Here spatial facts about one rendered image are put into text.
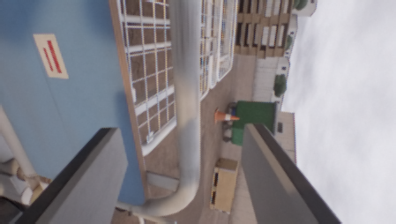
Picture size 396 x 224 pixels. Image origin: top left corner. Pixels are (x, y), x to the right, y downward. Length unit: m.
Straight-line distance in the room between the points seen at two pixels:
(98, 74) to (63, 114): 0.08
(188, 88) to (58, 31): 0.12
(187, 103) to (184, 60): 0.04
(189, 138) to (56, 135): 0.17
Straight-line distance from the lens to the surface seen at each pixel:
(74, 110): 0.25
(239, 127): 5.63
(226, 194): 5.80
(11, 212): 0.84
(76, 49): 0.21
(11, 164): 0.46
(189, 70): 0.16
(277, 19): 3.85
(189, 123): 0.18
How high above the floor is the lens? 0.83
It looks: 16 degrees down
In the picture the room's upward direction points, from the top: 98 degrees clockwise
